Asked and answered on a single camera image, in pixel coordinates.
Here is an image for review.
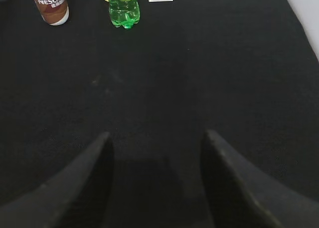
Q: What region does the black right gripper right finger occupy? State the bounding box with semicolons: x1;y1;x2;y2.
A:
200;130;319;228

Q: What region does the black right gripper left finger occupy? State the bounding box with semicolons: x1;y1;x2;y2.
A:
0;132;114;228

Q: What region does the green Sprite soda bottle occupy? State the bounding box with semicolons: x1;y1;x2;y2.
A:
109;0;140;29

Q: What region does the brown Nescafe coffee bottle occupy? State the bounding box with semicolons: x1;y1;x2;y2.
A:
34;0;69;26

